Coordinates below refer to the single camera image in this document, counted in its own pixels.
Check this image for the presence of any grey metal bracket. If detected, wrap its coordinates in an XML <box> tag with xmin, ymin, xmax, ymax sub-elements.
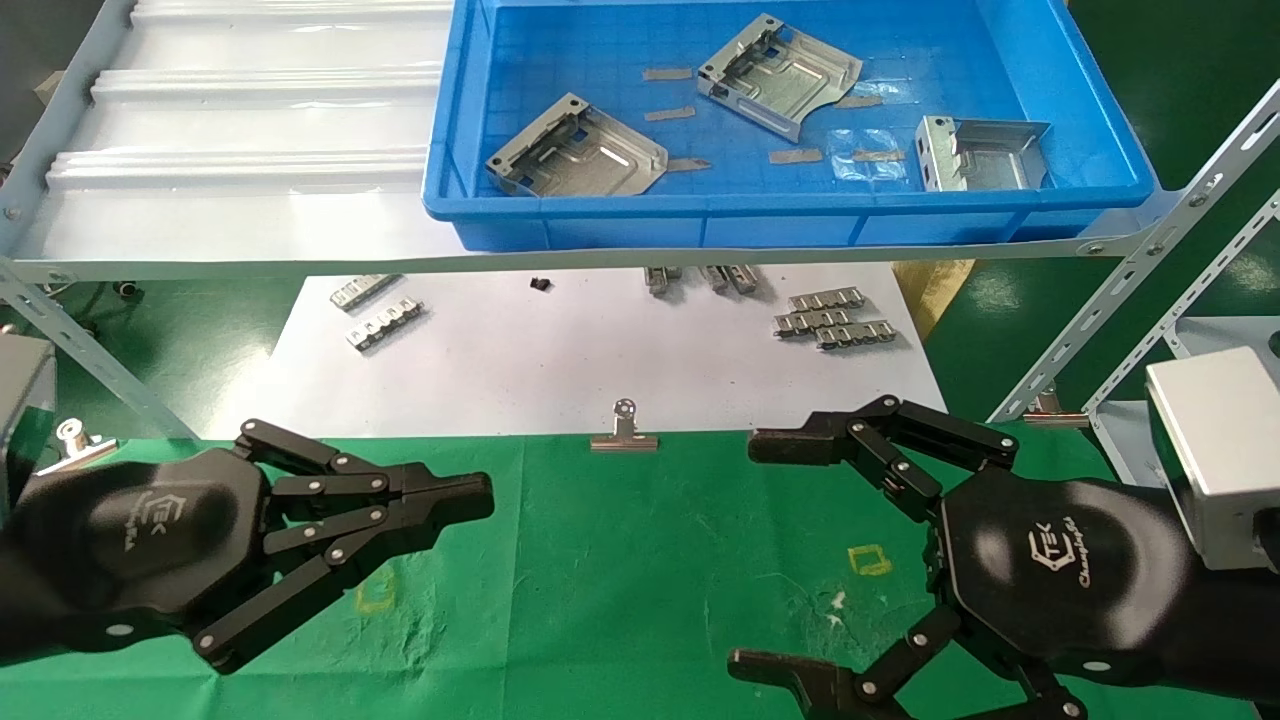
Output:
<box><xmin>485</xmin><ymin>93</ymin><xmax>669</xmax><ymax>198</ymax></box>
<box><xmin>697</xmin><ymin>14</ymin><xmax>863</xmax><ymax>143</ymax></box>

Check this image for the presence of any blue plastic bin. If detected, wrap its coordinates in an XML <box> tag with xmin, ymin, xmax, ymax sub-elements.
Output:
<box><xmin>422</xmin><ymin>0</ymin><xmax>1161</xmax><ymax>251</ymax></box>

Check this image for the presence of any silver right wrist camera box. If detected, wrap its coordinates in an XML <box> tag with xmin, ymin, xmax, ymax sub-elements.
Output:
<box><xmin>1145</xmin><ymin>345</ymin><xmax>1280</xmax><ymax>571</ymax></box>

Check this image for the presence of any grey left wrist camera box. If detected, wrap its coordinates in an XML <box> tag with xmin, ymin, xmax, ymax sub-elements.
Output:
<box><xmin>0</xmin><ymin>335</ymin><xmax>58</xmax><ymax>511</ymax></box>

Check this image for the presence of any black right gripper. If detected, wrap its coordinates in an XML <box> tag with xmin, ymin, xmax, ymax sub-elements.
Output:
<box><xmin>728</xmin><ymin>395</ymin><xmax>1203</xmax><ymax>720</ymax></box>

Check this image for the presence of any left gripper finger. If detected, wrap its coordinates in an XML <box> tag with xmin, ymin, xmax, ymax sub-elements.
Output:
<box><xmin>193</xmin><ymin>499</ymin><xmax>493</xmax><ymax>674</ymax></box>
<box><xmin>236</xmin><ymin>419</ymin><xmax>495</xmax><ymax>502</ymax></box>

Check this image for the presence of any box-shaped metal bracket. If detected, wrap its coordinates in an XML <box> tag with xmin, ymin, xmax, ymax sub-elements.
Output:
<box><xmin>917</xmin><ymin>115</ymin><xmax>1053</xmax><ymax>193</ymax></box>

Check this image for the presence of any white ribbed shelf panel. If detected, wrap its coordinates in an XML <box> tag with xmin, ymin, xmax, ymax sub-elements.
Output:
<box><xmin>20</xmin><ymin>0</ymin><xmax>471</xmax><ymax>263</ymax></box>

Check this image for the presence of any green table cloth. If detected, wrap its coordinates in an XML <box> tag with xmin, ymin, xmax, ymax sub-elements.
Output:
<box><xmin>0</xmin><ymin>430</ymin><xmax>1261</xmax><ymax>720</ymax></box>

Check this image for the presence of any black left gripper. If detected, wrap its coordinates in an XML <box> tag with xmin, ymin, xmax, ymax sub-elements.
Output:
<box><xmin>0</xmin><ymin>447</ymin><xmax>277</xmax><ymax>668</ymax></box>

